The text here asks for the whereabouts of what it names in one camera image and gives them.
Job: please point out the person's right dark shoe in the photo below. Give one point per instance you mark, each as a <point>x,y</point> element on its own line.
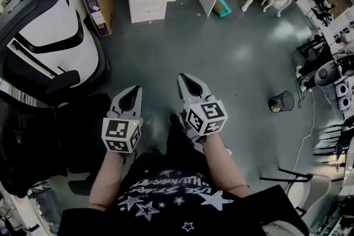
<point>176,120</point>

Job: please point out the brown cardboard box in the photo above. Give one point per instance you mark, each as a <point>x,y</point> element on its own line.
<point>98,0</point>

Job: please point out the black mesh waste bin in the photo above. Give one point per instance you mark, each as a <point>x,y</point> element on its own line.
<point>282,102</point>

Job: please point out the beige chair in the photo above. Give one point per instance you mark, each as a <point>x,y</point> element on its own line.
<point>312,190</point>

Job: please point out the black metal rack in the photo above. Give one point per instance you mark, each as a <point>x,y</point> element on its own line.
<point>311,48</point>

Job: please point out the teal rolled mat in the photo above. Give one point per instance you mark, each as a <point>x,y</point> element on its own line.
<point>222,8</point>

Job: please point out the person's left forearm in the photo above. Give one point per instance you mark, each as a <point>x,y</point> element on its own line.
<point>108,179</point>

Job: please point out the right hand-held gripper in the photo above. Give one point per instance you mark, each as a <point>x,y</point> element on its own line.
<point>207,118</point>

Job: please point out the person's right forearm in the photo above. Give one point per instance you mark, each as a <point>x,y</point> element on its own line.
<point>221,168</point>

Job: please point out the black star print shirt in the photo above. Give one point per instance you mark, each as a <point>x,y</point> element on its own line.
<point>171,201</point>

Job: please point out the black office chair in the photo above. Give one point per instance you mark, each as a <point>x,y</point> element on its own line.
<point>36,132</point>

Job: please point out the white box with round opening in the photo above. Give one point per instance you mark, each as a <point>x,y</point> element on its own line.
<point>342,90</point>
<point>344,104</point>

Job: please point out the grey round device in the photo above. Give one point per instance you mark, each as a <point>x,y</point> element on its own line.
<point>327,73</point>

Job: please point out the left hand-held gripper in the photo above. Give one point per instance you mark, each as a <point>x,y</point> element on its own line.
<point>119,132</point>

